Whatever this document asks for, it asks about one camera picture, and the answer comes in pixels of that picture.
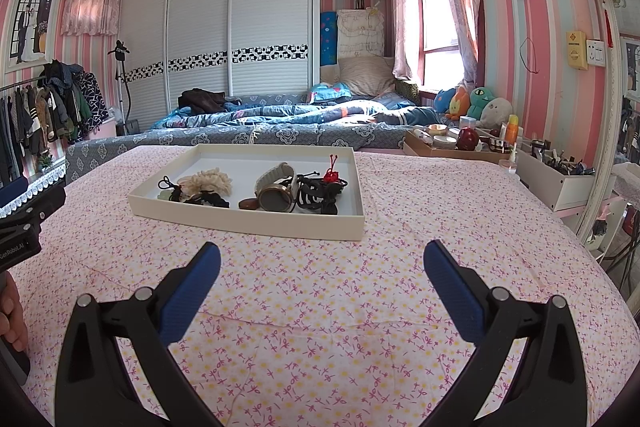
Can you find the blue plush toy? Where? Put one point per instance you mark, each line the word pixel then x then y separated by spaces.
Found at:
pixel 444 102

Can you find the lace trimmed cloth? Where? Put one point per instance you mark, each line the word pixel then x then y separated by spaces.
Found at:
pixel 35 184

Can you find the small brown hair clip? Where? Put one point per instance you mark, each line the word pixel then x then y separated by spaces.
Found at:
pixel 207 199

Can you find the white plush toy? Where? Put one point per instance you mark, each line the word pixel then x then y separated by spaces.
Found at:
pixel 497 113

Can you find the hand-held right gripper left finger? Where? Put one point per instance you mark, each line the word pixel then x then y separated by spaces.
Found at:
pixel 192 287

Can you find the cream fabric hanging organizer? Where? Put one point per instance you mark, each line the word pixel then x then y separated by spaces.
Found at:
pixel 360 32

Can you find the blue patterned cushion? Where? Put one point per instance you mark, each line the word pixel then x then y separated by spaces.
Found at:
pixel 329 37

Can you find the white framed mirror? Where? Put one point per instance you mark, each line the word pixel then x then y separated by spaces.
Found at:
pixel 607 157

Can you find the metal clothes rack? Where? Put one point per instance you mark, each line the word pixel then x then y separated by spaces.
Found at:
pixel 20 83

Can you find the round gold tin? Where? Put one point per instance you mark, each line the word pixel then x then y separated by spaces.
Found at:
pixel 444 143

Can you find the blue quilt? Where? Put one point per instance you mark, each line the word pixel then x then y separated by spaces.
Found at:
pixel 280 112

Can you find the white sliding door wardrobe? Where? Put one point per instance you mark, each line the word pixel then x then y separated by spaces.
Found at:
pixel 200 17

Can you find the red apple-shaped jar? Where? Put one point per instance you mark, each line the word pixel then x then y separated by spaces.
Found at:
pixel 468 138

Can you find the dark clothing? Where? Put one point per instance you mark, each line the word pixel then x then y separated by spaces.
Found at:
pixel 202 99

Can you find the grey patterned bed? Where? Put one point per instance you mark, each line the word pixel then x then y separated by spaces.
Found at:
pixel 225 139

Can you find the pink floral tablecloth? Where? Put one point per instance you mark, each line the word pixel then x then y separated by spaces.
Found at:
pixel 325 307

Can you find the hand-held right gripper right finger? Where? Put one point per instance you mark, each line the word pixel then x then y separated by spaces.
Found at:
pixel 452 292

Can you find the beige pillow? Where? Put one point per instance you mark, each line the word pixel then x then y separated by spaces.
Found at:
pixel 365 74

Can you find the yellow wall box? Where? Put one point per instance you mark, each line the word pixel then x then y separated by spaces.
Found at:
pixel 577 49

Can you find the row of hanging clothes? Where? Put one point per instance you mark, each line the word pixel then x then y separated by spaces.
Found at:
pixel 55 107

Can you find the black hair claw clip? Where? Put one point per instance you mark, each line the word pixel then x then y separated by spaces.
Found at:
pixel 320 199

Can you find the white organizer box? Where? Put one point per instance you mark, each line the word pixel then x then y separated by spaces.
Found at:
pixel 560 189

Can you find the white shallow tray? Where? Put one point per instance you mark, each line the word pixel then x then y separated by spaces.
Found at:
pixel 240 157

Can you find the framed wedding wall poster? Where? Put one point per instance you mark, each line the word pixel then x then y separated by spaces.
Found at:
pixel 30 29

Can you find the person's left hand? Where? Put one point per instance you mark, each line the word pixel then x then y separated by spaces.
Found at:
pixel 12 322

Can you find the cream fluffy scrunchie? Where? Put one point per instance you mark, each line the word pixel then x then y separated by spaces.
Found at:
pixel 210 181

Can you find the orange bottle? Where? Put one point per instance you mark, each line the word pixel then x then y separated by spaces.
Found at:
pixel 512 132

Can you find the orange plush toy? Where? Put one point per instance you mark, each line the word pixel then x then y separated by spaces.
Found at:
pixel 460 104

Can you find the short pink curtain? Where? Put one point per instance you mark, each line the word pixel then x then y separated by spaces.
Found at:
pixel 90 9

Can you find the black garment steamer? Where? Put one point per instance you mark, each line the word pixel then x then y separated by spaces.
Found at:
pixel 122 92

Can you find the white wall socket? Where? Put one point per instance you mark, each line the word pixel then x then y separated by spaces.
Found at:
pixel 596 53

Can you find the window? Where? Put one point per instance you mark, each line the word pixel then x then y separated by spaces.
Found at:
pixel 440 17

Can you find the brown oval stone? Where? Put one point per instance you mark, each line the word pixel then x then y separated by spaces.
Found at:
pixel 248 204

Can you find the wooden tray with jars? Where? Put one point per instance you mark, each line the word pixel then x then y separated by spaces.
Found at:
pixel 430 152

